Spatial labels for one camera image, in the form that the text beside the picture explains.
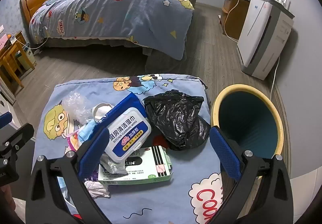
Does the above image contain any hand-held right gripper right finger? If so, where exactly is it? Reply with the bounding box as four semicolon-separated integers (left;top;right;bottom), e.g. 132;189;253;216
209;126;293;224

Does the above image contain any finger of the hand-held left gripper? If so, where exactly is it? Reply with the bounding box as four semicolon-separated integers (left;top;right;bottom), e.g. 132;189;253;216
0;124;34;158
0;113;12;129

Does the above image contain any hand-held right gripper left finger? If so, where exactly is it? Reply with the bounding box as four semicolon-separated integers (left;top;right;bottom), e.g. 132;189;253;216
26;127;112;224

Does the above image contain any blue face mask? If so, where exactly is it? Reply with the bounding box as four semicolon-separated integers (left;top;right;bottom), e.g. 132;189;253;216
78;121;101;139

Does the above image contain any pink snack wrapper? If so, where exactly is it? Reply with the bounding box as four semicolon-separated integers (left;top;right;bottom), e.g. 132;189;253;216
67;131;83;151

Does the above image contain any silver foil packet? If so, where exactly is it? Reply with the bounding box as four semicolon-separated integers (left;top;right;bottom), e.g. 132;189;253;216
101;153;127;176

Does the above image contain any blue white wet wipes pack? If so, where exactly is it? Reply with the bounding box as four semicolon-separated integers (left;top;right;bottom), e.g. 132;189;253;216
97;92;152;164

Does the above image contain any clear plastic bag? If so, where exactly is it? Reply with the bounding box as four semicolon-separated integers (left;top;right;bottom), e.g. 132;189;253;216
62;90;93;124

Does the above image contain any yellow rimmed teal bin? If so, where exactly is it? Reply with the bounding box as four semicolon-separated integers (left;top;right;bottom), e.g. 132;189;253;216
211;84;285;164

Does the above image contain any black plastic bag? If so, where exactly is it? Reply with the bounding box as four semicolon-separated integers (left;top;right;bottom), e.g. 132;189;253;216
143;90;211;151

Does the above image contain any green white cardboard box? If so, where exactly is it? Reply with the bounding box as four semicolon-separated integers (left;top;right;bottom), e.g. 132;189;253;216
98;145;173;186

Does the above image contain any white cabinet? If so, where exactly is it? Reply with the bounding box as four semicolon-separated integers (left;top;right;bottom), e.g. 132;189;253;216
0;80;18;124

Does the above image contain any purple wrapper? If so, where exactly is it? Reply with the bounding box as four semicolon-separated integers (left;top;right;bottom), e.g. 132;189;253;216
86;170;99;182

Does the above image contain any small white tissue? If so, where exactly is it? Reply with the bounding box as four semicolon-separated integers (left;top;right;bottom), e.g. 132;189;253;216
84;181;111;198

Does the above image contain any printed blue blanket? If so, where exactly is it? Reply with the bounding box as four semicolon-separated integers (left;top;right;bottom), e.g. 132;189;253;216
31;74;224;224

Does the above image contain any wooden stool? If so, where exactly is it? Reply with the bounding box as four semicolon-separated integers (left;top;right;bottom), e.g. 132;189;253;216
0;42;36;88

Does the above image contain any white bucket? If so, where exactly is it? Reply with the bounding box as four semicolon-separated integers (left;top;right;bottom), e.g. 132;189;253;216
14;46;36;71

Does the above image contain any pink box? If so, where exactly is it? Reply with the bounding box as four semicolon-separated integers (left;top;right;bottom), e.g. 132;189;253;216
0;34;13;49

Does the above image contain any wooden nightstand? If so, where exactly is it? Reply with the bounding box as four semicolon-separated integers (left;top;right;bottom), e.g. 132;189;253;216
11;31;28;47

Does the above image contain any white grey air purifier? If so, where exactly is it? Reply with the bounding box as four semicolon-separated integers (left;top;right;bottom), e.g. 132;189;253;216
238;0;295;81

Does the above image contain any wooden cabinet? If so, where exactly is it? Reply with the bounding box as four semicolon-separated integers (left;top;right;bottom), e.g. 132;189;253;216
219;0;251;40

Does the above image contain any bed with cartoon duvet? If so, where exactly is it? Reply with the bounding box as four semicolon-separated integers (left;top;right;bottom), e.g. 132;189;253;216
28;0;200;61

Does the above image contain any thin white charging cable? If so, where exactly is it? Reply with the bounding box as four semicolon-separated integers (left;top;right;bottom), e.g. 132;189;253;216
15;26;51;50

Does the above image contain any white power cable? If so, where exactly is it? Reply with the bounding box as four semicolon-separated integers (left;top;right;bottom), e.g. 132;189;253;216
270;55;281;100

